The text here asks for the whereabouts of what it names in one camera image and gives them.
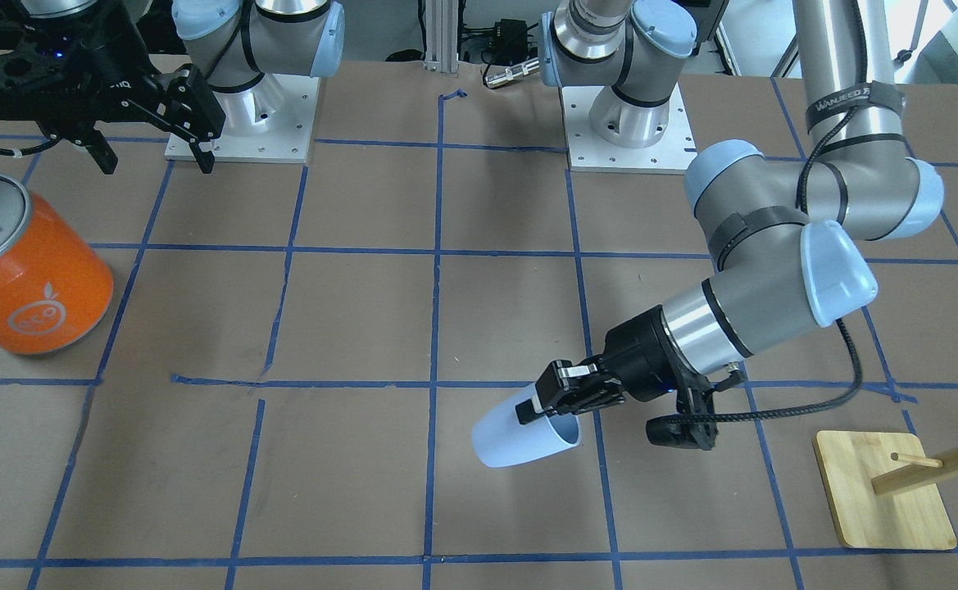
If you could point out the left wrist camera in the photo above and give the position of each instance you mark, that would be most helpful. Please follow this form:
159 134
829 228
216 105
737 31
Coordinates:
695 426

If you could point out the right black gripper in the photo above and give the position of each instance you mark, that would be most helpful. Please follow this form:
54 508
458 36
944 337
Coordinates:
111 80

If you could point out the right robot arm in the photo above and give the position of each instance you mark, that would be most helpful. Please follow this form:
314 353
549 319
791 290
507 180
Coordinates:
237 43

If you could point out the aluminium frame post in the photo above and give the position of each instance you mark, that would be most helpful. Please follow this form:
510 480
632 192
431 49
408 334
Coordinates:
440 28

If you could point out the light blue cup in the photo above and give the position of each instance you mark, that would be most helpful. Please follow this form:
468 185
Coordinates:
499 440

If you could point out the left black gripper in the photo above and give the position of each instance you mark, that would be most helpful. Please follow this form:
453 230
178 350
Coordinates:
636 348

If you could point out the orange can with metal lid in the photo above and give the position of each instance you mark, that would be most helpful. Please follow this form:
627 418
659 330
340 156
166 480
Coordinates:
54 288

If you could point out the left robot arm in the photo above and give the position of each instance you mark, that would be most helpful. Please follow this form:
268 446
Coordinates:
782 238

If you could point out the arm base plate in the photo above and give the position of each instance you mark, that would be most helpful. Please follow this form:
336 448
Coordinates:
605 134
272 122

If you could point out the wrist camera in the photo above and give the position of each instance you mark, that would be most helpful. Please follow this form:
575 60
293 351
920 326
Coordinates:
33 76
695 426

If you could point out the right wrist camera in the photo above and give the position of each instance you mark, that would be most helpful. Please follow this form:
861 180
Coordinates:
33 76

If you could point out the wooden cup rack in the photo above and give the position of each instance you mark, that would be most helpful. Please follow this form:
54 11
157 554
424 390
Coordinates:
882 490

